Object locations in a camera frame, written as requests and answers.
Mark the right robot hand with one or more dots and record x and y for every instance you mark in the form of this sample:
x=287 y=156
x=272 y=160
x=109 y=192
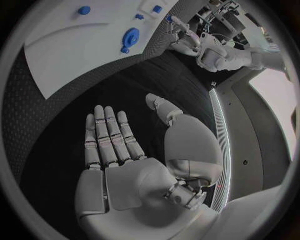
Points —
x=131 y=187

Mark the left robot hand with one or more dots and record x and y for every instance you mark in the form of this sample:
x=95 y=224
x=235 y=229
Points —
x=185 y=40

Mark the blue plug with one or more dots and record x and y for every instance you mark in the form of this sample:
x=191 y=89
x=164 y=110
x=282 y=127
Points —
x=168 y=18

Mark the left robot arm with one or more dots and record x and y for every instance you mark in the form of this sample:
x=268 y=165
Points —
x=234 y=56

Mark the white task board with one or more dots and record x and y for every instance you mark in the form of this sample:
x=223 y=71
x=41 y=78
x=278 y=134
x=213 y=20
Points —
x=77 y=48

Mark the blue block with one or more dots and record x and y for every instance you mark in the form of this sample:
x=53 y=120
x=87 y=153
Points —
x=157 y=8

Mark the dark workshop machine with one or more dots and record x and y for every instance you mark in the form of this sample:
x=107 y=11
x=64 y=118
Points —
x=225 y=16

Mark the small blue star part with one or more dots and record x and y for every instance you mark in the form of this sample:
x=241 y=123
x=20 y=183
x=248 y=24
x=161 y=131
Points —
x=139 y=16

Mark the blue gear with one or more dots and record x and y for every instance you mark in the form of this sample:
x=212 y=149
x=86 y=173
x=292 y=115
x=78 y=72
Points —
x=130 y=38

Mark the blue round knob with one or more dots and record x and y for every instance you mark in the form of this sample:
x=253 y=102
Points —
x=84 y=10

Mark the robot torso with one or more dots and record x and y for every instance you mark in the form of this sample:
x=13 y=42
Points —
x=248 y=131

